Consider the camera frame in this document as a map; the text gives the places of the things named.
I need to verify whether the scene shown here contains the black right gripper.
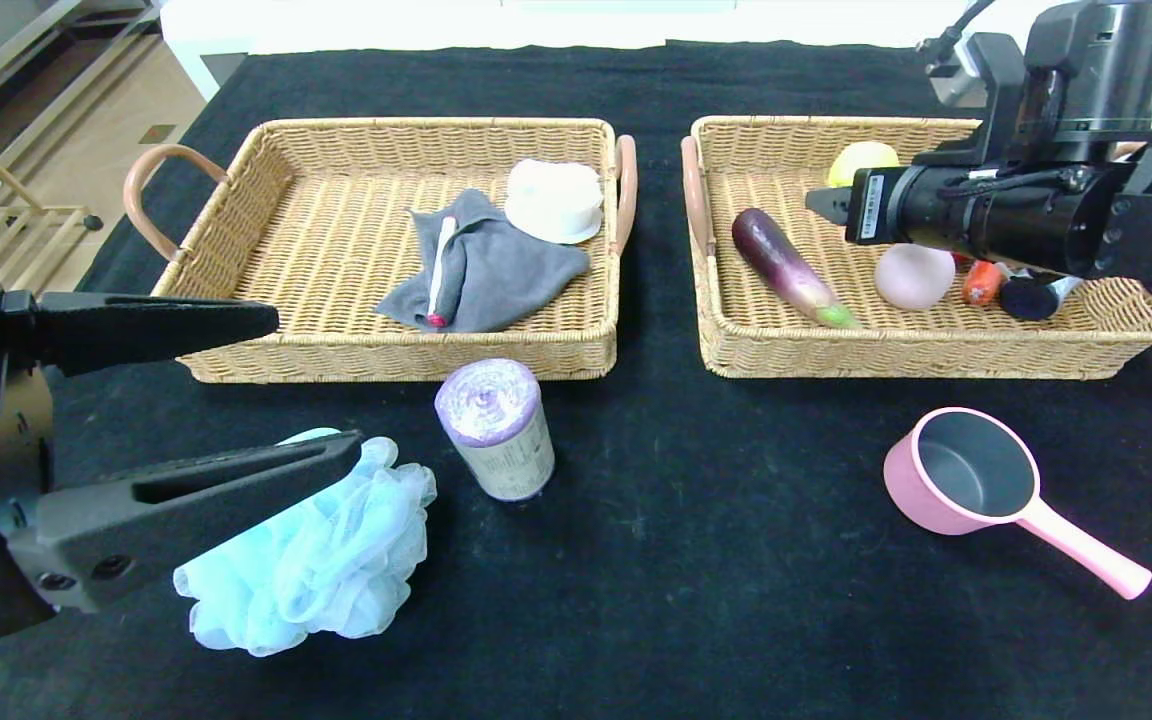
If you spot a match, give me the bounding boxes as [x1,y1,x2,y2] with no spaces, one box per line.
[804,165,980,249]

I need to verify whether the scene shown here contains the purple eggplant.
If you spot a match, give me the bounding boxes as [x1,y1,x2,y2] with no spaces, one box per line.
[731,207,862,331]

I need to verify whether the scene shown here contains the pale pink round fruit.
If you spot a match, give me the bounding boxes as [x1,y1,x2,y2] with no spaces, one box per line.
[874,243,957,311]

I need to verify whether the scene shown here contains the yellow lemon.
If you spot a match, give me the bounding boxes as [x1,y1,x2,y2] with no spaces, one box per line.
[826,141,901,189]

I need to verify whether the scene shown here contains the orange sausage stick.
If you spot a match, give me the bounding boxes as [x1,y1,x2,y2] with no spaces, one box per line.
[962,258,1009,307]

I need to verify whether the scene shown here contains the small can dark blue lid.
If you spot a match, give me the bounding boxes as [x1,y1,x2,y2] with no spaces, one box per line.
[998,272,1085,322]

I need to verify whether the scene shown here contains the light blue bath pouf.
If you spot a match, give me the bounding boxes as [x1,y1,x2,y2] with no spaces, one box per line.
[173,428,438,658]

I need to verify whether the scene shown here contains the wooden rolling rack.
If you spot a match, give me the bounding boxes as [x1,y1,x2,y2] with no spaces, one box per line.
[0,150,105,286]

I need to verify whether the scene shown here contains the white marker pink cap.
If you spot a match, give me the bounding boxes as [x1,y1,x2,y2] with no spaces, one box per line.
[426,216,458,330]

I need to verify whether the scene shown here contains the pink toy saucepan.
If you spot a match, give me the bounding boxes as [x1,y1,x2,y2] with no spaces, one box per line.
[883,406,1152,601]

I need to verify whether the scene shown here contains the purple garbage bag roll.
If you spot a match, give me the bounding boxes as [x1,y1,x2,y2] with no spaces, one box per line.
[435,358,556,502]

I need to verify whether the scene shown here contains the grey microfibre towel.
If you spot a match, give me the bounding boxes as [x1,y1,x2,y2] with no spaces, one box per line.
[376,190,592,334]

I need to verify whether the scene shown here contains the wooden shelf unit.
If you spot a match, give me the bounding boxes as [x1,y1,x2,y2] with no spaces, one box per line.
[0,0,167,131]

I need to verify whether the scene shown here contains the white table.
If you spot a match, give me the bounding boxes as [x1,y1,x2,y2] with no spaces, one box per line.
[162,0,1017,101]

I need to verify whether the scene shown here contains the rectangular wicker basket brown handles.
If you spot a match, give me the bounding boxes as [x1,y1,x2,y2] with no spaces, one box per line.
[681,115,1152,381]
[123,118,639,386]

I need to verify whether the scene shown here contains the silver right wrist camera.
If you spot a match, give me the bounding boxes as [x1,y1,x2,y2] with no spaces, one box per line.
[916,32,997,109]

